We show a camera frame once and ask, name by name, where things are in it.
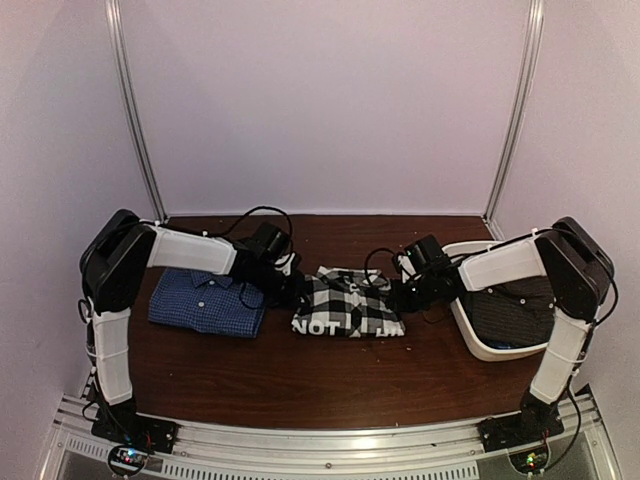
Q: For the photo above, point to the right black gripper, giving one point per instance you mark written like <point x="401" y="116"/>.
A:
<point x="399" y="302"/>

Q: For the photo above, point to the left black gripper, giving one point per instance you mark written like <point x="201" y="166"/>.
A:
<point x="295" y="292"/>

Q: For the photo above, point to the blue shirt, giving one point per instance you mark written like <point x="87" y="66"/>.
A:
<point x="207" y="303"/>

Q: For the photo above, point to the black white checked shirt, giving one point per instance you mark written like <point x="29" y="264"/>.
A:
<point x="346" y="303"/>

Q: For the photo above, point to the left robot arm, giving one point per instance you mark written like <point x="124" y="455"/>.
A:
<point x="112" y="269"/>

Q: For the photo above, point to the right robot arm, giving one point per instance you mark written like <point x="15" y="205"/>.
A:
<point x="580" y="275"/>

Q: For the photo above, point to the white plastic basket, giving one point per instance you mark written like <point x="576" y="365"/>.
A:
<point x="477" y="347"/>

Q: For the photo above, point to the dark striped shirt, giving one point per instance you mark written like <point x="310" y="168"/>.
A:
<point x="516" y="314"/>

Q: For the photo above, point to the right small circuit board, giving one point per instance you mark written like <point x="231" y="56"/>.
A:
<point x="530" y="461"/>

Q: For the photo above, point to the small circuit board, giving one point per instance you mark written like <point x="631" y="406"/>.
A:
<point x="530" y="461"/>
<point x="125" y="460"/>

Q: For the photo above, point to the left small circuit board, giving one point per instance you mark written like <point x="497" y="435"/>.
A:
<point x="125" y="460"/>

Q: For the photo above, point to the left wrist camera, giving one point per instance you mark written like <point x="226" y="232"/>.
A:
<point x="288" y="264"/>

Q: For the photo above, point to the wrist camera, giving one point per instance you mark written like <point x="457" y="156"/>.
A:
<point x="288" y="264"/>
<point x="404" y="266"/>

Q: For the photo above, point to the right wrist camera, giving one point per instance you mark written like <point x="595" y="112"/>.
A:
<point x="404" y="266"/>

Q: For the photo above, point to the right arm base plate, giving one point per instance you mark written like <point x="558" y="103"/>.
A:
<point x="515" y="430"/>

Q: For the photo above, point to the front aluminium rail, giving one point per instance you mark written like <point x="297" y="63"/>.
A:
<point x="450" y="450"/>

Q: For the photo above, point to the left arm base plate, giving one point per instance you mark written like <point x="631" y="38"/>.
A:
<point x="144" y="433"/>

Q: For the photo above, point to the right aluminium frame post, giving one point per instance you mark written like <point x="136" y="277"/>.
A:
<point x="528" y="65"/>

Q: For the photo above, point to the aluminium frame post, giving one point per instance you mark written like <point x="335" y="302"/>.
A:
<point x="132" y="115"/>
<point x="528" y="65"/>

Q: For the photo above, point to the left aluminium frame post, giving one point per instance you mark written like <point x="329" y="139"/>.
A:
<point x="132" y="115"/>

